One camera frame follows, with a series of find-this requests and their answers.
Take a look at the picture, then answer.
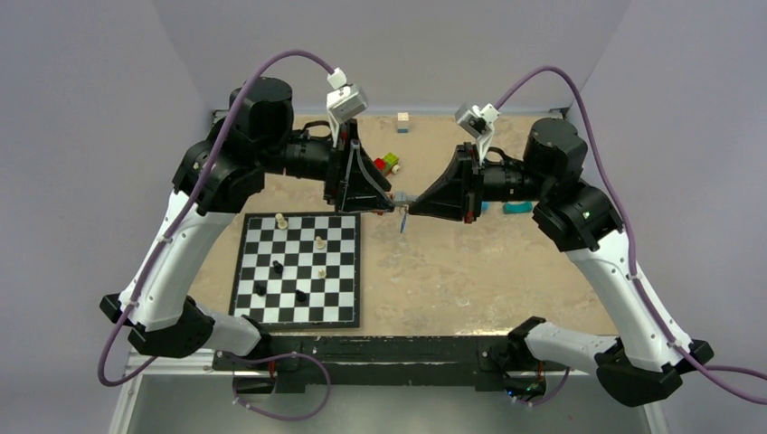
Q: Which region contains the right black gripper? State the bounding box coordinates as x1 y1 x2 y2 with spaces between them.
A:
410 140 552 222

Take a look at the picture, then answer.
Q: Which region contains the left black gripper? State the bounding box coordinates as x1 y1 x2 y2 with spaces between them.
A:
257 116 395 212

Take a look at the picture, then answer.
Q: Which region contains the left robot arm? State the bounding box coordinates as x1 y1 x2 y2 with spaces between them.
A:
100 77 395 370

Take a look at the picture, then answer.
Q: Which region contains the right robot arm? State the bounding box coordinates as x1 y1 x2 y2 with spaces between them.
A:
409 118 714 407

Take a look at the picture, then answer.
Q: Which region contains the colourful toy brick car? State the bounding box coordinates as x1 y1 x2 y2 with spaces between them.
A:
374 153 401 176

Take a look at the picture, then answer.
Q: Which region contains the grey red toy bolt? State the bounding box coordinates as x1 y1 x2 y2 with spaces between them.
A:
392 191 419 206

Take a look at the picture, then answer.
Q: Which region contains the teal curved piece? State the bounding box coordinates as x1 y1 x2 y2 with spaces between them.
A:
502 202 534 215

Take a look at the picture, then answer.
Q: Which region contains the white blue small cube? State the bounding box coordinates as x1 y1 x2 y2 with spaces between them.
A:
396 112 410 134

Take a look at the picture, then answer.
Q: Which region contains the white chess piece top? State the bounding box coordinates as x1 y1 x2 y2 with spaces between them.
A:
275 213 289 230

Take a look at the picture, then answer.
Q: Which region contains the black white chessboard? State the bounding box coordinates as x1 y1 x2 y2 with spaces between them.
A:
229 212 362 331

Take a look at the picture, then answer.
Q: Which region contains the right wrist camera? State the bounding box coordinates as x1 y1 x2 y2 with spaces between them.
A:
455 103 500 163

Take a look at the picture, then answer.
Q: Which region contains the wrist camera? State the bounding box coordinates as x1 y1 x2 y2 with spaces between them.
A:
455 103 500 163
326 68 369 147

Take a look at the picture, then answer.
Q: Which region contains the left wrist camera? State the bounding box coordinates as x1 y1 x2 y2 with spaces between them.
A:
326 68 369 147

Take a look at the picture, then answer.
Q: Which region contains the black base frame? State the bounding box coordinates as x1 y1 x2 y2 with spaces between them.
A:
213 335 562 401

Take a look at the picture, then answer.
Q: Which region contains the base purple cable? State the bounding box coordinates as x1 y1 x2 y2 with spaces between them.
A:
232 347 336 421

